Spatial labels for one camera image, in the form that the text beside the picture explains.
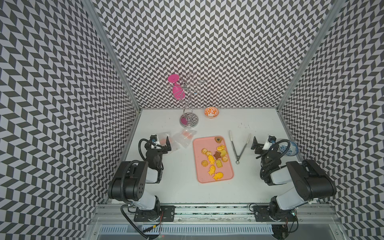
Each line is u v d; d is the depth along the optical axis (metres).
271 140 0.74
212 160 0.91
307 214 0.75
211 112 1.14
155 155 0.68
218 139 0.99
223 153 0.93
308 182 0.45
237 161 0.91
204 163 0.89
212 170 0.86
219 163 0.90
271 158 0.68
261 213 0.73
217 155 0.92
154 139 0.75
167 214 0.72
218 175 0.85
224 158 0.91
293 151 0.92
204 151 0.94
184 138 0.99
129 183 0.44
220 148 0.96
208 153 0.93
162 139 0.92
